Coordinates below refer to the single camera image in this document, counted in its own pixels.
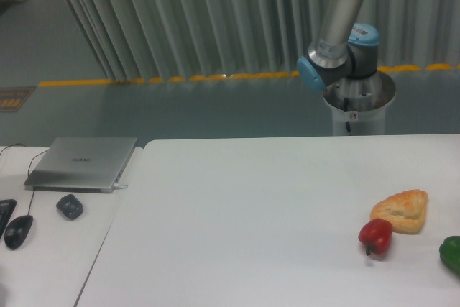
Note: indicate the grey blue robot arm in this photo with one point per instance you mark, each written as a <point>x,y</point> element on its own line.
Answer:
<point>341,23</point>

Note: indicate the red bell pepper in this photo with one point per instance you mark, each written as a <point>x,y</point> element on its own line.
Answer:
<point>376,236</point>

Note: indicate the green bell pepper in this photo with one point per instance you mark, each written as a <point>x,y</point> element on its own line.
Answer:
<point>449,254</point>

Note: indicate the white usb plug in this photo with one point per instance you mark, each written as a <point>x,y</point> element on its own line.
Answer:
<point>119,187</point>

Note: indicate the grey pleated curtain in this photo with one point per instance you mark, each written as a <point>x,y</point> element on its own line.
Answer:
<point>170,39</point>

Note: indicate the silver closed laptop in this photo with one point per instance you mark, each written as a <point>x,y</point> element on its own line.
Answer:
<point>82,164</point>

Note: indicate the black earbuds case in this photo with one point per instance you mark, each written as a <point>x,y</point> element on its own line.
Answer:
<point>70,207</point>

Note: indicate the golden puff pastry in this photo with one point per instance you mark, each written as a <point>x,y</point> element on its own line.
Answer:
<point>406,211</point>

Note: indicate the black computer mouse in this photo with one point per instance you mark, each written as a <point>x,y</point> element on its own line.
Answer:
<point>17,231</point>

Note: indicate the black keyboard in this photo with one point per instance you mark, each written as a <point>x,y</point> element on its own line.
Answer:
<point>7,207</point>

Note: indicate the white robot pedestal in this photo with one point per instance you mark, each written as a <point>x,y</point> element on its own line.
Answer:
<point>358,106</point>

